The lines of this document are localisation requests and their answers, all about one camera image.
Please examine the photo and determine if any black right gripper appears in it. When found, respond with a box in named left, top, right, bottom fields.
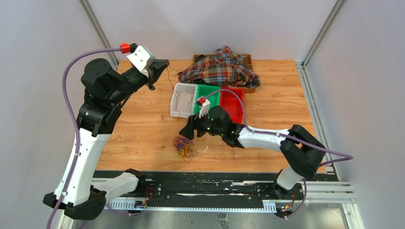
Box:
left=180, top=109, right=224, bottom=140

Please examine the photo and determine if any red wire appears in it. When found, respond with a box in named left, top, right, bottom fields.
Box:
left=166, top=64, right=192, bottom=118

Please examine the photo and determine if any coloured wire bundle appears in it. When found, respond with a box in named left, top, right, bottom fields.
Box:
left=172, top=135, right=199, bottom=164

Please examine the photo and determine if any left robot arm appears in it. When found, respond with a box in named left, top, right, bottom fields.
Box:
left=43, top=58, right=170, bottom=220

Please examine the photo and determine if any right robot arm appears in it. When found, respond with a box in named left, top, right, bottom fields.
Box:
left=179, top=106, right=325, bottom=199

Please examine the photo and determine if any white plastic bin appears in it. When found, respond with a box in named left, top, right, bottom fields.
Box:
left=170, top=83, right=197, bottom=118

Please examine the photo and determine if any green plastic bin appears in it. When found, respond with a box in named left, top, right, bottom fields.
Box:
left=193, top=84, right=222, bottom=117

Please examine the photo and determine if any red plastic bin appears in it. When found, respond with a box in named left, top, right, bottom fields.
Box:
left=220, top=87, right=245, bottom=124

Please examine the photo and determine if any plaid flannel shirt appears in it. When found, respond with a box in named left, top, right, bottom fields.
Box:
left=178, top=46, right=261, bottom=88

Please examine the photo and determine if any wooden tray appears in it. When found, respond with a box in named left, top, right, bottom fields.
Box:
left=192, top=53, right=256, bottom=94

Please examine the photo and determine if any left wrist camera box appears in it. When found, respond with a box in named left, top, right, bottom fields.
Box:
left=127, top=46, right=155, bottom=72

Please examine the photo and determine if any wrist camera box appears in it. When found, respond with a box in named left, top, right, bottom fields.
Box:
left=196, top=96, right=211, bottom=118
left=127, top=46, right=155, bottom=72

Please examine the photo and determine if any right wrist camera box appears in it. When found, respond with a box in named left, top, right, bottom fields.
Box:
left=196, top=96, right=211, bottom=118

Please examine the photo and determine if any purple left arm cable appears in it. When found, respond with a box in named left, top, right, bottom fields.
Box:
left=46, top=43, right=131, bottom=229

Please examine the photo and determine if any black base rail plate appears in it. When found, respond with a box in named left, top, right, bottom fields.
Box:
left=106, top=171, right=304, bottom=213

